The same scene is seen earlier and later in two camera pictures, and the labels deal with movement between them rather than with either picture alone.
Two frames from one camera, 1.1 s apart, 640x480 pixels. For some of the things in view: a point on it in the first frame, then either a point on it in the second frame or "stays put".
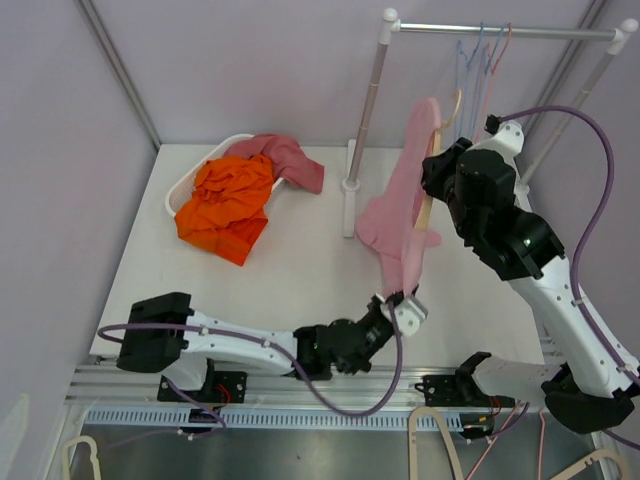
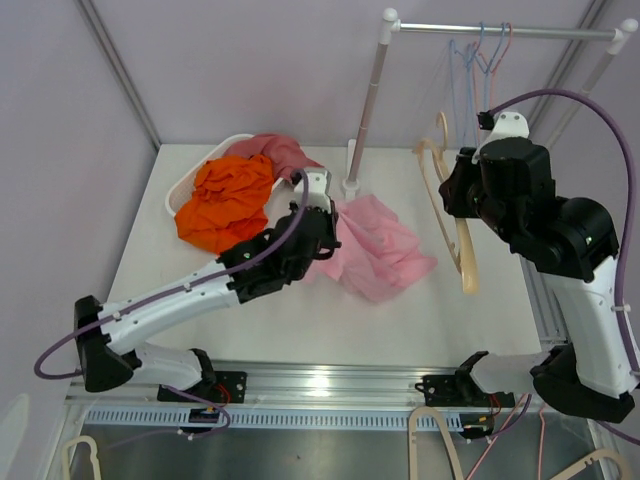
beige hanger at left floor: (93, 454) stays put
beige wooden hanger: (436, 141) to (433, 169)
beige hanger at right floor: (603, 453) stays put
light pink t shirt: (386, 228) to (377, 253)
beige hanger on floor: (412, 451) stays put
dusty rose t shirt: (286, 159) stays put
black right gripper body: (436, 183) to (465, 198)
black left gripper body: (372, 325) to (327, 238)
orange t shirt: (227, 209) stays put
